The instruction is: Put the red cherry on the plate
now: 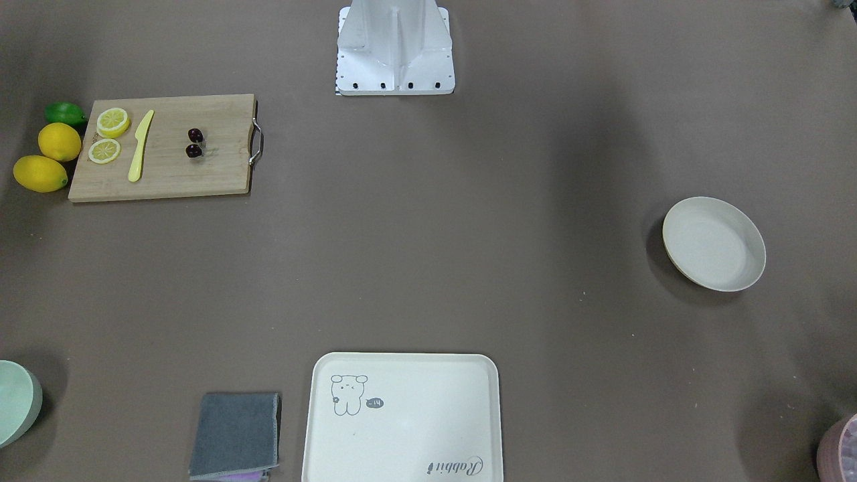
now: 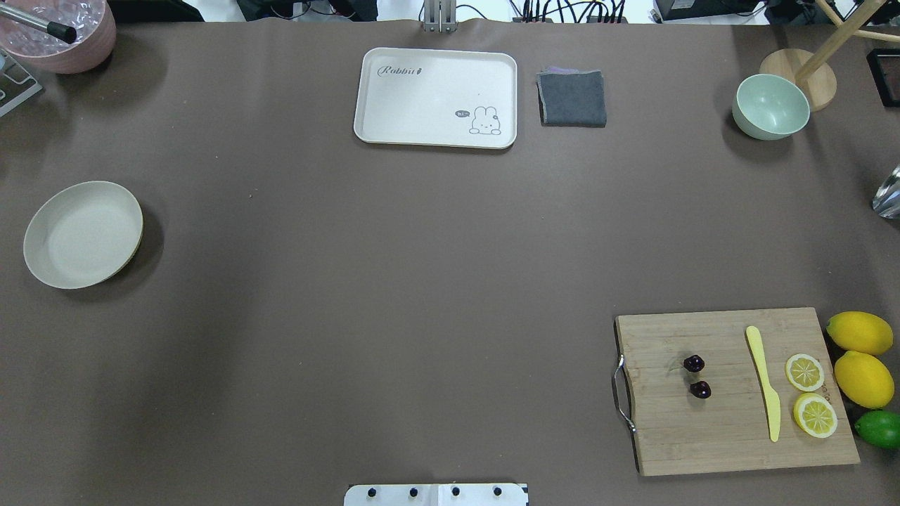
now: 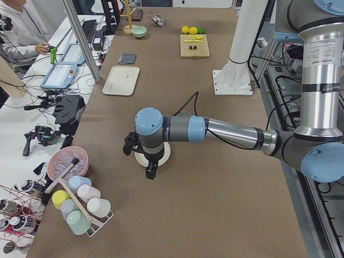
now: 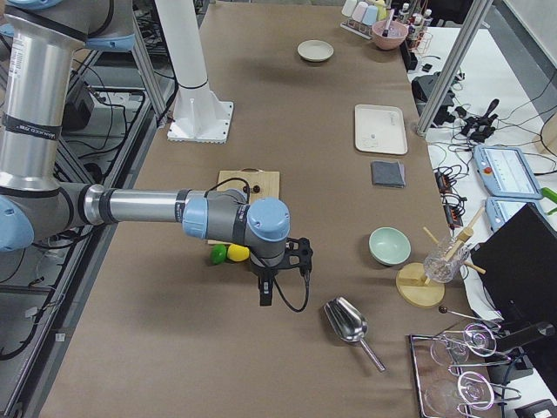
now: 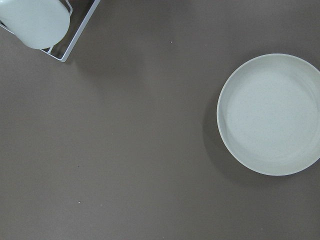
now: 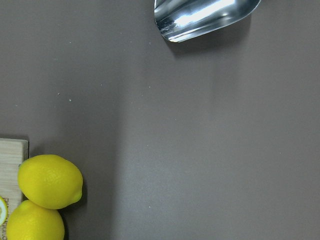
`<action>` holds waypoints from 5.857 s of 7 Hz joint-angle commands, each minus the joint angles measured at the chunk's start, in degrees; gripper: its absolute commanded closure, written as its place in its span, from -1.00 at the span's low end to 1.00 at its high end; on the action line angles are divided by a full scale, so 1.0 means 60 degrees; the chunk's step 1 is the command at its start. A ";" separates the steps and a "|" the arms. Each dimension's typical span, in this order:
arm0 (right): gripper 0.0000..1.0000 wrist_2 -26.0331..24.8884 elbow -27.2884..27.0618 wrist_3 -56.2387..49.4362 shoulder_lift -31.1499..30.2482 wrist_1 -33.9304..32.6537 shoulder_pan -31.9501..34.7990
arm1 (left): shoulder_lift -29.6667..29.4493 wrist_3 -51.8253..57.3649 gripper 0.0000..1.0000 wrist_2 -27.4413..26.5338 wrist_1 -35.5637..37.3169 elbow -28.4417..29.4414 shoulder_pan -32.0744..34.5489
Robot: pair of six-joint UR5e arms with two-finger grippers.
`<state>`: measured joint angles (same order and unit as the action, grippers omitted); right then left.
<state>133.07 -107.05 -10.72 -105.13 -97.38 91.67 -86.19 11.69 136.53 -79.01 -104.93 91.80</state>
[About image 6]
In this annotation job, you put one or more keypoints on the metal scoop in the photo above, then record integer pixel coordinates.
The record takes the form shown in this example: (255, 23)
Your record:
(182, 20)

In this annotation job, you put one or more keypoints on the yellow lemon near scoop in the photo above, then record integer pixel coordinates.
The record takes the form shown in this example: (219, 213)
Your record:
(50, 181)

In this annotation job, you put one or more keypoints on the wooden cutting board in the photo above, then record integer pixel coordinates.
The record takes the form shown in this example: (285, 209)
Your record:
(12, 153)

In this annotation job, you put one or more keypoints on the lemon slice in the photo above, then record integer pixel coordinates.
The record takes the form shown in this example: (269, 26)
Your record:
(3, 211)

